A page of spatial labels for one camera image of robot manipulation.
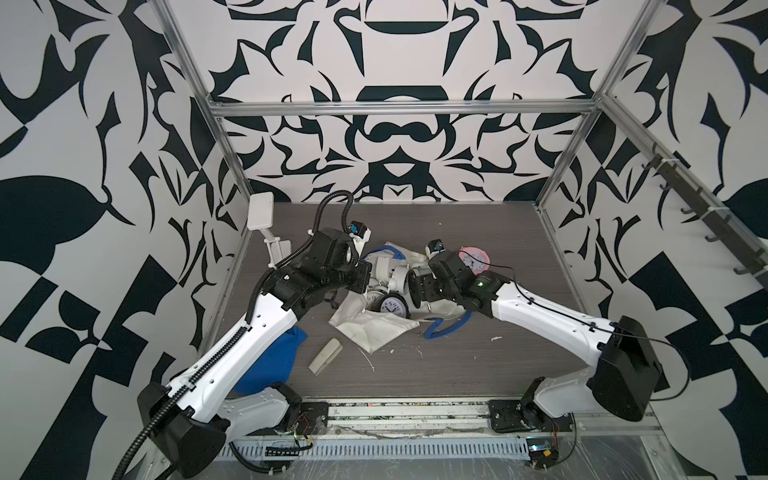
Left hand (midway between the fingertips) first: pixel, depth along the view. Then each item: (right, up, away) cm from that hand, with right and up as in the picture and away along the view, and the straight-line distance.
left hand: (366, 260), depth 73 cm
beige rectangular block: (-11, -26, +7) cm, 30 cm away
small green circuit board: (+41, -45, -2) cm, 61 cm away
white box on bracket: (-31, +13, +14) cm, 37 cm away
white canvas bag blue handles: (-1, -15, +1) cm, 15 cm away
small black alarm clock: (+7, -13, +12) cm, 19 cm away
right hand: (+16, -5, +11) cm, 20 cm away
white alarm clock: (+10, -7, +16) cm, 20 cm away
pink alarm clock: (+35, -2, +29) cm, 45 cm away
